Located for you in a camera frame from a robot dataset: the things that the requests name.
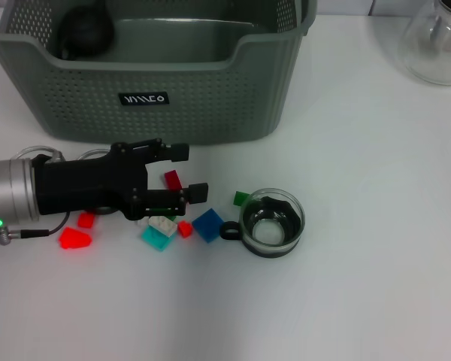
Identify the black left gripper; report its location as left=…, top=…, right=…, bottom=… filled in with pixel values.
left=32, top=138, right=210, bottom=223

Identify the glass teacup black holder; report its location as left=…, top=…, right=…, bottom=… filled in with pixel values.
left=219, top=187, right=306, bottom=260
left=77, top=149, right=116, bottom=216
left=10, top=145, right=65, bottom=166

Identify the grey perforated storage bin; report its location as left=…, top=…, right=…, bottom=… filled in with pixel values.
left=0, top=0, right=319, bottom=146

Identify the long dark red brick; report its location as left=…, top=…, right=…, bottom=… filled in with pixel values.
left=163, top=170, right=183, bottom=191

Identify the blue square plate brick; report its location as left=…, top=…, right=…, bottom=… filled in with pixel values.
left=191, top=207, right=226, bottom=244

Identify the wide white brick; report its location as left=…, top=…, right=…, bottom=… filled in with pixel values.
left=148, top=216, right=177, bottom=238

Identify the green rectangular brick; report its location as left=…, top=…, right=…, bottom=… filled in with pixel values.
left=232, top=190, right=251, bottom=208

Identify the teal plate brick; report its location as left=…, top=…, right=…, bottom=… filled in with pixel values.
left=141, top=225, right=174, bottom=252

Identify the small red square brick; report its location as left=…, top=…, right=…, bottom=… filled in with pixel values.
left=77, top=211, right=97, bottom=229

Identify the red sloped brick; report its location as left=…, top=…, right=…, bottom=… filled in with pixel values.
left=59, top=226, right=93, bottom=251

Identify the black teapot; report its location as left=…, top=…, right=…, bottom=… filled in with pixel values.
left=56, top=3, right=116, bottom=61

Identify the clear glass pitcher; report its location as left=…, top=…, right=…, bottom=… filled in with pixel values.
left=398, top=0, right=451, bottom=86

